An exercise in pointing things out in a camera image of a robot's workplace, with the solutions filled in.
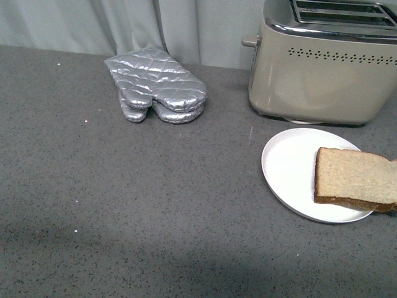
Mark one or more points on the silver oven mitt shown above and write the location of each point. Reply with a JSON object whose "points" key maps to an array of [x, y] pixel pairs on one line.
{"points": [[135, 115], [150, 74]]}

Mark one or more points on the upper silver oven mitt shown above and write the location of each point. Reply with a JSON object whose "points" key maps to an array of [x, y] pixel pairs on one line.
{"points": [[150, 74]]}

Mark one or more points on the grey curtain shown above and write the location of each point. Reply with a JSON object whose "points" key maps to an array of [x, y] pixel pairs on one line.
{"points": [[196, 32]]}

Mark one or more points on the lower silver oven mitt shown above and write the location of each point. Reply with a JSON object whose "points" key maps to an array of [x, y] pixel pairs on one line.
{"points": [[135, 115]]}

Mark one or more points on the white round plate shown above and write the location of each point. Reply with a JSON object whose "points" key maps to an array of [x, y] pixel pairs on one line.
{"points": [[288, 162]]}

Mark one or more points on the brown bread slice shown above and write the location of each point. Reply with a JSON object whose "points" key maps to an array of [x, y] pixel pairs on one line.
{"points": [[355, 179]]}

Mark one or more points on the beige steel toaster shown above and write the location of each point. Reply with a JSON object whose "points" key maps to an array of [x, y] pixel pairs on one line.
{"points": [[323, 61]]}

